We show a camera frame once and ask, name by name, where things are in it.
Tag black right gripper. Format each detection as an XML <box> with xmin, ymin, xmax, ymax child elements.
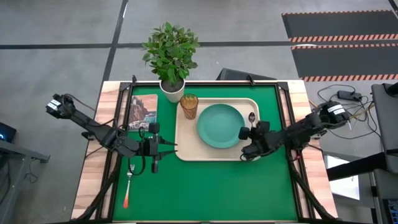
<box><xmin>238</xmin><ymin>121</ymin><xmax>276</xmax><ymax>162</ymax></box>

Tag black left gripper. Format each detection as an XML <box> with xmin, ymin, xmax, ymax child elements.
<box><xmin>136</xmin><ymin>122</ymin><xmax>178</xmax><ymax>174</ymax></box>

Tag teal round plate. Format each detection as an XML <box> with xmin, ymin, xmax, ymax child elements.
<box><xmin>197</xmin><ymin>103</ymin><xmax>246</xmax><ymax>149</ymax></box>

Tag amber translucent plastic cup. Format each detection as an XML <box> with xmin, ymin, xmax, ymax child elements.
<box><xmin>180</xmin><ymin>93</ymin><xmax>200</xmax><ymax>121</ymax></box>

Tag cream plastic tray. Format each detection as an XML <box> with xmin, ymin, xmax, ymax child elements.
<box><xmin>174</xmin><ymin>97</ymin><xmax>264</xmax><ymax>162</ymax></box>

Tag illustrated coastal cover book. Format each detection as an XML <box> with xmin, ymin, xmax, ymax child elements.
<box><xmin>128</xmin><ymin>94</ymin><xmax>159</xmax><ymax>132</ymax></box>

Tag green felt mat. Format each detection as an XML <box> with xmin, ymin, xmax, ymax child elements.
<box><xmin>112</xmin><ymin>85</ymin><xmax>299</xmax><ymax>222</ymax></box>

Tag black box behind table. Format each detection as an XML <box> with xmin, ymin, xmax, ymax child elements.
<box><xmin>216</xmin><ymin>67</ymin><xmax>277</xmax><ymax>82</ymax></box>

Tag green plant in white pot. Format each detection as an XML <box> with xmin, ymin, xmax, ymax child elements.
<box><xmin>142</xmin><ymin>21</ymin><xmax>200</xmax><ymax>104</ymax></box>

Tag white panel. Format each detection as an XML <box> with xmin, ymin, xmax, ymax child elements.
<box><xmin>325</xmin><ymin>155</ymin><xmax>361</xmax><ymax>202</ymax></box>

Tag black horizontal beam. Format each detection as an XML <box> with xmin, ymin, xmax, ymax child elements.
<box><xmin>326</xmin><ymin>152</ymin><xmax>388</xmax><ymax>182</ymax></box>

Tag black power adapter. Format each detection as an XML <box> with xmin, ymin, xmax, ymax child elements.
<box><xmin>337</xmin><ymin>90</ymin><xmax>363</xmax><ymax>102</ymax></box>

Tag black mat with orange stripes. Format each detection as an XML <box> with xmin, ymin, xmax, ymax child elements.
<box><xmin>282</xmin><ymin>10</ymin><xmax>398</xmax><ymax>44</ymax></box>
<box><xmin>291</xmin><ymin>43</ymin><xmax>398</xmax><ymax>83</ymax></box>

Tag grey side cabinet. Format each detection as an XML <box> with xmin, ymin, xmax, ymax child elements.
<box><xmin>371</xmin><ymin>82</ymin><xmax>398</xmax><ymax>175</ymax></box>

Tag black computer with blue light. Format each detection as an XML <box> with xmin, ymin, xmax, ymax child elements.
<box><xmin>0</xmin><ymin>122</ymin><xmax>17</xmax><ymax>143</ymax></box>

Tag fork with orange handle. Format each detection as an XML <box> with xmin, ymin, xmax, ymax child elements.
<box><xmin>123</xmin><ymin>164</ymin><xmax>136</xmax><ymax>209</ymax></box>

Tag black cable sleeve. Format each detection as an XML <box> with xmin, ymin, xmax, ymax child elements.
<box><xmin>74</xmin><ymin>152</ymin><xmax>124</xmax><ymax>222</ymax></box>
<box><xmin>285</xmin><ymin>149</ymin><xmax>337</xmax><ymax>222</ymax></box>

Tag black metal table frame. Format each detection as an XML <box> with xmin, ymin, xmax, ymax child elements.
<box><xmin>95</xmin><ymin>74</ymin><xmax>340</xmax><ymax>224</ymax></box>

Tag black floor cables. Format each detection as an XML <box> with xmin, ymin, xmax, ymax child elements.
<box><xmin>310</xmin><ymin>83</ymin><xmax>384</xmax><ymax>141</ymax></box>

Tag yellow floor cable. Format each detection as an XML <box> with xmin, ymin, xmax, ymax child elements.
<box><xmin>309</xmin><ymin>101</ymin><xmax>376</xmax><ymax>121</ymax></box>

